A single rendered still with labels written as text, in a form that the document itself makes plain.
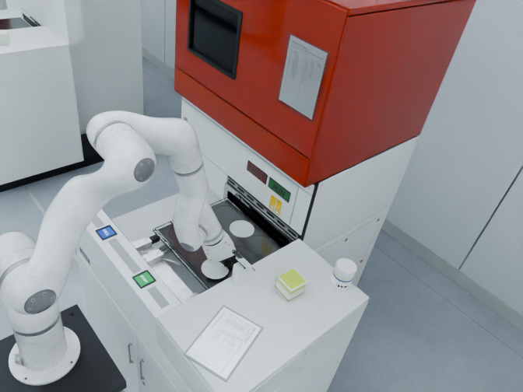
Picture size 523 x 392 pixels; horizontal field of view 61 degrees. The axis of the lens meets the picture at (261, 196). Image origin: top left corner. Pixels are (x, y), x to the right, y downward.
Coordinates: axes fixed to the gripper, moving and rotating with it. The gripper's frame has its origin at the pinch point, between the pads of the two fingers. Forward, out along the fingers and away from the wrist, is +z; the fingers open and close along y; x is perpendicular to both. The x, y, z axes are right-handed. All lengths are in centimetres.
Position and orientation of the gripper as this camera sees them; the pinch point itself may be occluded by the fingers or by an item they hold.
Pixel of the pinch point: (227, 262)
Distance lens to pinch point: 163.4
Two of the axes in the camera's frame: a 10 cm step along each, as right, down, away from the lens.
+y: 9.3, -3.8, 0.0
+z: 2.8, 6.8, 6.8
